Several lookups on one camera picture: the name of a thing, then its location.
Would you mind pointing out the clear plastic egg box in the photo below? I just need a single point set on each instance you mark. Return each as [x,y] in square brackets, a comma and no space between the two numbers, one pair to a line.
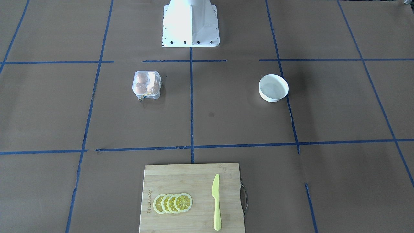
[154,79]

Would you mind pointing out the brown egg lower slot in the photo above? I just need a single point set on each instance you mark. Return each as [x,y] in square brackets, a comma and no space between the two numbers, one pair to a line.
[140,88]

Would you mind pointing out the brown egg slot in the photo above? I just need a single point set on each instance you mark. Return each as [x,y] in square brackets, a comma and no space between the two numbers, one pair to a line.
[140,88]
[142,78]

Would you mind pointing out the brown egg upper slot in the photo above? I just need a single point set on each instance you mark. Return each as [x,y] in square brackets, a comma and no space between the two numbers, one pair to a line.
[142,78]

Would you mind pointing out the wooden cutting board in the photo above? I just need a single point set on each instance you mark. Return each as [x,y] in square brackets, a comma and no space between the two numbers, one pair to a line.
[197,181]

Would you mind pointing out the white bowl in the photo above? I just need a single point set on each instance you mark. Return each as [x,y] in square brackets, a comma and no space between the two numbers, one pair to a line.
[273,88]

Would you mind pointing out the yellow plastic knife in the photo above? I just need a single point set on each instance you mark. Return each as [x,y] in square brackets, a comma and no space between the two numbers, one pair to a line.
[217,222]

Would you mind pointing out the back lemon slice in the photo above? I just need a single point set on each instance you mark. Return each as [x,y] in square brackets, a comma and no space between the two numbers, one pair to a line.
[183,202]

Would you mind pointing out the lemon slice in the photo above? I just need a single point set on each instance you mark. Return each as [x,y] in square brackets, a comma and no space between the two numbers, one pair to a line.
[183,202]
[164,203]
[171,204]
[158,204]

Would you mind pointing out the front lemon slice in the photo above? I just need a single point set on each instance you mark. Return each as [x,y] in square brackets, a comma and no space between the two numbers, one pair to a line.
[158,204]

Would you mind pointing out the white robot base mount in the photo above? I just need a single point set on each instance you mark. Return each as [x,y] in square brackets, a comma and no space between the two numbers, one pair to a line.
[190,23]

